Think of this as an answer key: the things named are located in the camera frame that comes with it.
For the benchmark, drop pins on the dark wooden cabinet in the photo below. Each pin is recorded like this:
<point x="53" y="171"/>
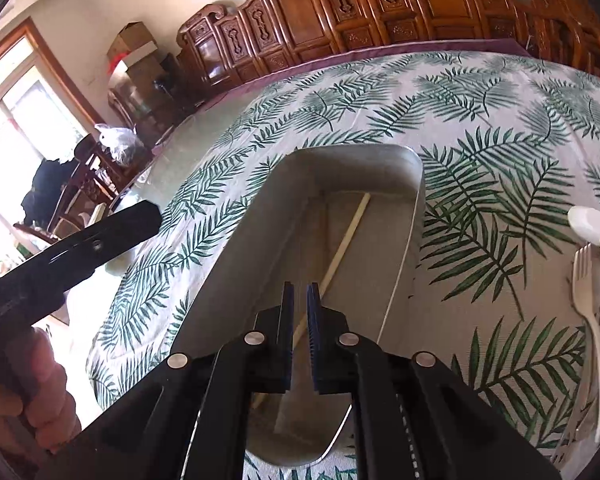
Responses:
<point x="145" y="105"/>

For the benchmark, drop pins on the wooden chopstick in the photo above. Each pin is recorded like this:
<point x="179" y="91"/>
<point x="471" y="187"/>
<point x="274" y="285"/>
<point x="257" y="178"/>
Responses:
<point x="347" y="237"/>

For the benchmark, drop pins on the large white spoon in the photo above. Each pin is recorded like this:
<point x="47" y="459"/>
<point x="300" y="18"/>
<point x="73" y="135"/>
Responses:
<point x="587" y="225"/>

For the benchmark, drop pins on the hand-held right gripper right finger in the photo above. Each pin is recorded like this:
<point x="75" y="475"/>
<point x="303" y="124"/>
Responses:
<point x="314" y="330"/>

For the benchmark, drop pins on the pale beige plastic fork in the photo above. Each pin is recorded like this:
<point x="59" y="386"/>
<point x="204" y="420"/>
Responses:
<point x="586" y="285"/>

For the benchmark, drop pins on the person's left hand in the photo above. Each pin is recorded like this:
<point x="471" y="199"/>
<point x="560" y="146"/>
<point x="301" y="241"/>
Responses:
<point x="50" y="390"/>

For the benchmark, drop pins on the metal tray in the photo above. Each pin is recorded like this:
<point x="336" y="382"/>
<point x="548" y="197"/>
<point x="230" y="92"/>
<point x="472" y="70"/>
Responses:
<point x="360" y="240"/>

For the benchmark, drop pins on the white plastic bag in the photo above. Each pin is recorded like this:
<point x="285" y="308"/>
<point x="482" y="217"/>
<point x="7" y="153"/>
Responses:
<point x="117" y="142"/>

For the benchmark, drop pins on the carved wooden chair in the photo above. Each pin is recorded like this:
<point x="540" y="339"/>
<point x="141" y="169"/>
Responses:
<point x="570" y="15"/>

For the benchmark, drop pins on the wood framed window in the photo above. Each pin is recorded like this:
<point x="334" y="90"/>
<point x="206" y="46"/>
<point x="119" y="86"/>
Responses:
<point x="20" y="100"/>

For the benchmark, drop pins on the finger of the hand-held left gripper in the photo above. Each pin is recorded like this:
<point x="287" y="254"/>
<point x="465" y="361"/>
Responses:
<point x="115" y="235"/>

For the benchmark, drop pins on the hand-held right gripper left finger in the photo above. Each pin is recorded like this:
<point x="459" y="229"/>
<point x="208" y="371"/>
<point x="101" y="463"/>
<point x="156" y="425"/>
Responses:
<point x="286" y="320"/>

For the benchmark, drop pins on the leaf print tablecloth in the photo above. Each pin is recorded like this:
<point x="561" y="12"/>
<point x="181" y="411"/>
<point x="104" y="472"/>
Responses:
<point x="480" y="110"/>

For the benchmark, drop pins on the dark clothing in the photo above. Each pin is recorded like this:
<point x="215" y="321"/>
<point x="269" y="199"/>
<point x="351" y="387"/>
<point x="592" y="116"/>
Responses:
<point x="47" y="187"/>

